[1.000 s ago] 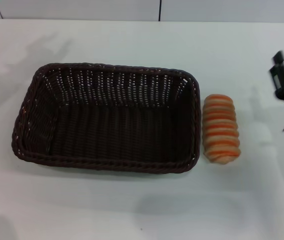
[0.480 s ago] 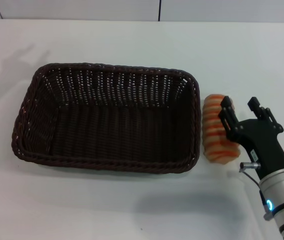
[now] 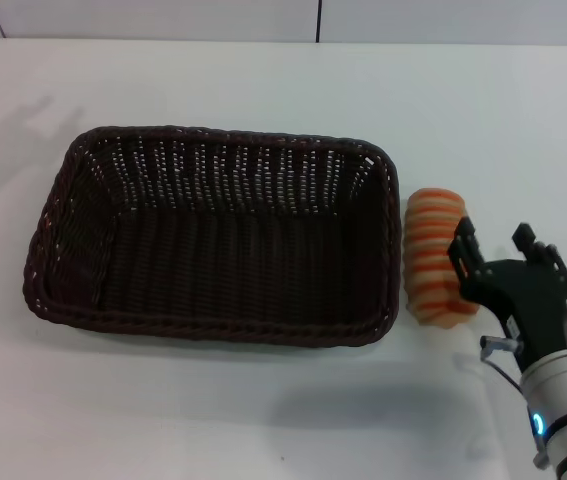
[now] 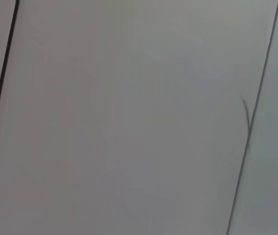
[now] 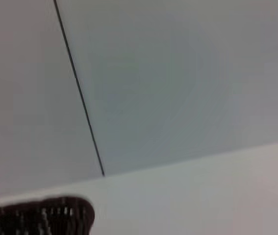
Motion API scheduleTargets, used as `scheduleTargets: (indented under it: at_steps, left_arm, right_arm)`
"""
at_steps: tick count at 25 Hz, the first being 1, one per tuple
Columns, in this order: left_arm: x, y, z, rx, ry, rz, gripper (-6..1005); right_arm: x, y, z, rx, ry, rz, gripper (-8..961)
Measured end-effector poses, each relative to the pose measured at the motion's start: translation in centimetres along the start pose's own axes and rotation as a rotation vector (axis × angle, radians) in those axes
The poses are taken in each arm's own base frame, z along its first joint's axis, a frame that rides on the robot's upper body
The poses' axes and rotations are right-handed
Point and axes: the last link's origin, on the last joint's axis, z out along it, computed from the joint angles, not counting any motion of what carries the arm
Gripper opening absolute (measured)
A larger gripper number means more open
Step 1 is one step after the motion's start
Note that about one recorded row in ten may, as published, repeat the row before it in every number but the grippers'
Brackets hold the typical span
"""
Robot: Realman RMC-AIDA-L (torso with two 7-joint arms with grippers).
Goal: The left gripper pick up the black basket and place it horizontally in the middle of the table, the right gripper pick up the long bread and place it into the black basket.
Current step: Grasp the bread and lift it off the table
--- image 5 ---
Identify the dark brown woven basket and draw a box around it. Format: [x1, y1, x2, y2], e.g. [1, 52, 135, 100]
[0, 195, 96, 235]

